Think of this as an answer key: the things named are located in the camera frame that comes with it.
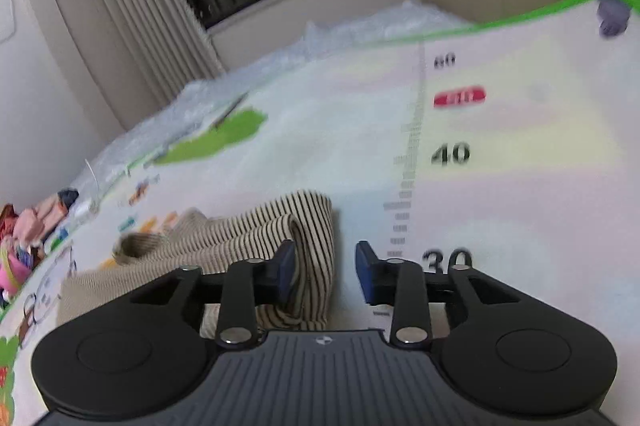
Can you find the small grey object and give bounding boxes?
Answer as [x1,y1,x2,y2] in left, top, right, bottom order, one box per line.
[597,0,630,38]

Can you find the printed play mat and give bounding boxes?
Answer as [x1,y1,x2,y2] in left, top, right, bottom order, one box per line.
[0,0,640,426]

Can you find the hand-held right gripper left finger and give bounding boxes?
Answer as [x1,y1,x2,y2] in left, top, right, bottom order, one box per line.
[131,239,297,348]

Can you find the clear bubble wrap sheet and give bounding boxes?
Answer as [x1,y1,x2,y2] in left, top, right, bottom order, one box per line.
[75,0,476,202]

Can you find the pile of colourful toys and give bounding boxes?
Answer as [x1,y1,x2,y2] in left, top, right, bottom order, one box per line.
[0,188,81,310]

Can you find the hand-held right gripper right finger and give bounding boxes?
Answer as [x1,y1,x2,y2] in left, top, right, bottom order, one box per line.
[355,241,524,349]

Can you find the beige vertical blinds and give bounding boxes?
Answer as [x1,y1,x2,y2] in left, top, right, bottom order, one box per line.
[75,0,226,105]

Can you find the beige striped garment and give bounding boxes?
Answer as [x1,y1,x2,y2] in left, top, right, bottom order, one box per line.
[56,190,335,340]

